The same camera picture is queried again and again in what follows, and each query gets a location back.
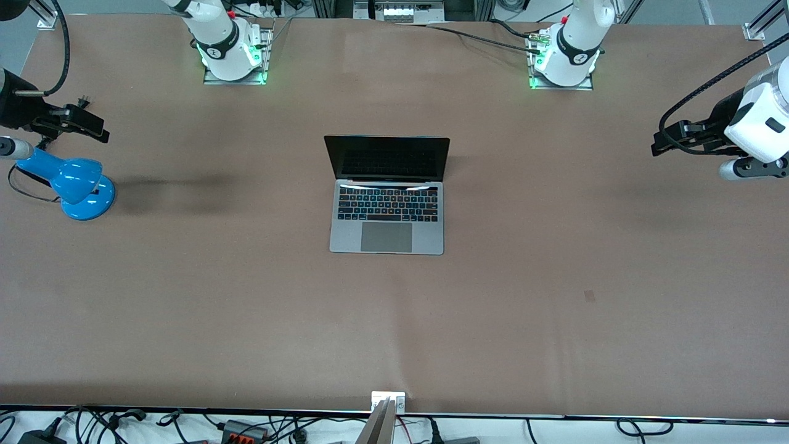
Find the thick black base cable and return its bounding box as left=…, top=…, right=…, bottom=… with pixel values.
left=490, top=18, right=537, bottom=41

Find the black cable clip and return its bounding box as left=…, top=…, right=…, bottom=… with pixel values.
left=108, top=408, right=149, bottom=430

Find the silver camera mount bracket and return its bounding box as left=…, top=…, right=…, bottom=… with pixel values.
left=371, top=391, right=406, bottom=413

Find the blue desk lamp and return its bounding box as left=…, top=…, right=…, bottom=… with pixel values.
left=15, top=148, right=117, bottom=221

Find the looped black cable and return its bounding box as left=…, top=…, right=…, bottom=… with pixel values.
left=616, top=417, right=674, bottom=437

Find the grey laptop with black keyboard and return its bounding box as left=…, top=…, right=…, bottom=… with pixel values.
left=324, top=135, right=451, bottom=256

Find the black lamp cord with plug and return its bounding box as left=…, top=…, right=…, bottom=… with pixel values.
left=7, top=95, right=92, bottom=204

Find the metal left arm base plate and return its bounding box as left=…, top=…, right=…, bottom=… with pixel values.
left=528, top=28, right=595, bottom=91

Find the long thin black base cable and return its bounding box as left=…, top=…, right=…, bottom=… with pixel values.
left=394, top=22, right=543, bottom=55

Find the orange and black connector block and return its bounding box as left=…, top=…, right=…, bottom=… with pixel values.
left=221, top=419, right=270, bottom=443

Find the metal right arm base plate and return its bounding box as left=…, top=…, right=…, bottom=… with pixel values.
left=203, top=26, right=272, bottom=86

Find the aluminium camera mount bar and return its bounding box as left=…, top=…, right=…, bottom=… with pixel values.
left=354, top=398, right=396, bottom=444

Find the small white power strip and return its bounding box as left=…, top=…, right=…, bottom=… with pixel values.
left=247, top=0, right=287, bottom=18

